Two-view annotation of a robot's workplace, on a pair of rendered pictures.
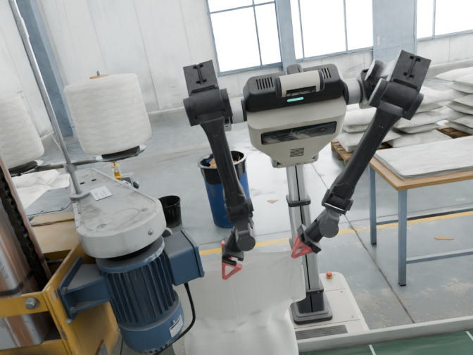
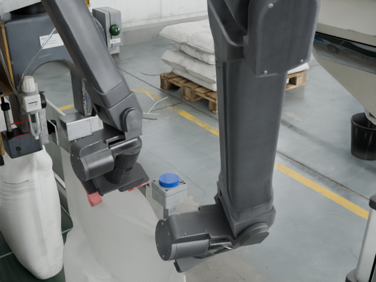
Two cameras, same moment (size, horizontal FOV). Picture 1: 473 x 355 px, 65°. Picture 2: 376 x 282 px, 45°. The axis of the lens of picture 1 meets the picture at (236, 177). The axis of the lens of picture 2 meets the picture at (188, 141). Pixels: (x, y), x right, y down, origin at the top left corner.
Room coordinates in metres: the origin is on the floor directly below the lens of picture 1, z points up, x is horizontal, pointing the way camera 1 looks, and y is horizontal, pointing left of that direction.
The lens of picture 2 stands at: (0.66, -0.65, 1.56)
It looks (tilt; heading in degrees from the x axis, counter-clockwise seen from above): 27 degrees down; 51
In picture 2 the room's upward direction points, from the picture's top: straight up
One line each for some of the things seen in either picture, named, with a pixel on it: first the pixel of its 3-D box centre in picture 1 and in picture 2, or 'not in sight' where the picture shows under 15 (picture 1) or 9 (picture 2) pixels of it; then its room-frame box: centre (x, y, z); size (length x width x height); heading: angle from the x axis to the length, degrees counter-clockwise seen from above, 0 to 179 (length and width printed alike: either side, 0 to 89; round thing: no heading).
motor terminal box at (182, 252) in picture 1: (181, 260); not in sight; (0.76, 0.16, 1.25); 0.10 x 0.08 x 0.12; 23
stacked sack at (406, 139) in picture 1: (415, 137); not in sight; (4.20, -2.22, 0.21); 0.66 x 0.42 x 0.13; 84
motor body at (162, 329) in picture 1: (143, 292); not in sight; (0.72, 0.26, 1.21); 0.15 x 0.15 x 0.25
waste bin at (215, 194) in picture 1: (227, 189); not in sight; (3.34, 0.10, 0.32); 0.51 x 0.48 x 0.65; 178
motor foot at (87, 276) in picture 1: (94, 284); not in sight; (0.69, 0.35, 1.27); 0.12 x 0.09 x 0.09; 178
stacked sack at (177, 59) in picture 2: not in sight; (199, 55); (3.39, 2.53, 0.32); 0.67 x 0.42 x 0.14; 2
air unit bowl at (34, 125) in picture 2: not in sight; (34, 122); (0.99, 0.33, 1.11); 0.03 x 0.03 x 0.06
